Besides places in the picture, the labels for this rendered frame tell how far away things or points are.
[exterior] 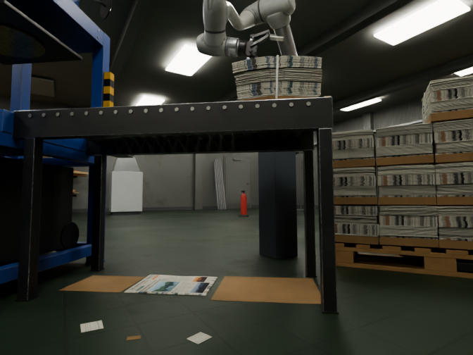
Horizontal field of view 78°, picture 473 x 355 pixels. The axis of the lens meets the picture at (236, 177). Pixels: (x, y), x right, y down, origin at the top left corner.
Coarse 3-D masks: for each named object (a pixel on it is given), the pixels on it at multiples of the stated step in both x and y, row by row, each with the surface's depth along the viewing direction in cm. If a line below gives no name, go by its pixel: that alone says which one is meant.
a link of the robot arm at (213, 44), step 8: (208, 32) 139; (216, 32) 138; (224, 32) 140; (200, 40) 143; (208, 40) 141; (216, 40) 140; (224, 40) 142; (200, 48) 145; (208, 48) 143; (216, 48) 143; (224, 48) 143; (216, 56) 148
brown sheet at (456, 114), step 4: (444, 112) 160; (448, 112) 159; (452, 112) 158; (456, 112) 157; (460, 112) 156; (464, 112) 156; (468, 112) 155; (472, 112) 154; (432, 116) 162; (436, 116) 161; (440, 116) 160; (444, 116) 160; (448, 116) 159; (452, 116) 158; (456, 116) 157; (460, 116) 156; (464, 116) 156; (468, 116) 155; (472, 116) 154; (428, 120) 171; (432, 120) 162
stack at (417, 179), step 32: (384, 128) 173; (416, 128) 165; (448, 128) 159; (352, 192) 178; (384, 192) 171; (416, 192) 164; (448, 192) 157; (352, 224) 178; (384, 224) 170; (416, 224) 163; (448, 224) 156; (352, 256) 176; (384, 256) 199; (448, 256) 155
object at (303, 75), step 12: (288, 60) 127; (300, 60) 127; (312, 60) 126; (288, 72) 127; (300, 72) 127; (312, 72) 126; (288, 84) 128; (300, 84) 127; (312, 84) 126; (312, 96) 126
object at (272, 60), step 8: (272, 56) 129; (280, 56) 128; (272, 64) 128; (280, 64) 128; (272, 72) 128; (280, 72) 128; (272, 80) 128; (280, 80) 128; (272, 88) 128; (280, 88) 128
